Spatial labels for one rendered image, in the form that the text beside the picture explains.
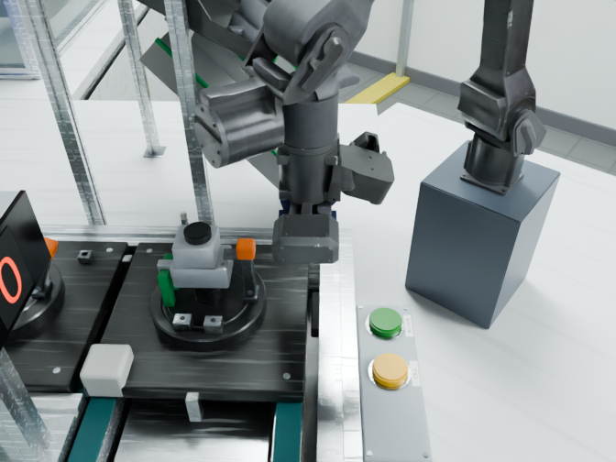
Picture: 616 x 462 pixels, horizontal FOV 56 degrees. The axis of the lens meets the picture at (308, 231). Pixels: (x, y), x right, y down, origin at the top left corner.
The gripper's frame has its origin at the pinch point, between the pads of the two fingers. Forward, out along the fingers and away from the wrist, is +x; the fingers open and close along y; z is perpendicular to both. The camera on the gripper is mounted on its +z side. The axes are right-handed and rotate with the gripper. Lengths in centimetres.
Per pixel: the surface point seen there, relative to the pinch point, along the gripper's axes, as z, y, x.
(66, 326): -28.8, -3.5, 12.5
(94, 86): -60, 95, 30
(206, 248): -10.9, -1.9, 1.1
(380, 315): 8.8, -1.0, 12.4
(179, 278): -14.5, -2.2, 5.4
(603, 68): 133, 210, 75
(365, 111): 11, 71, 24
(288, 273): -2.8, 6.2, 12.6
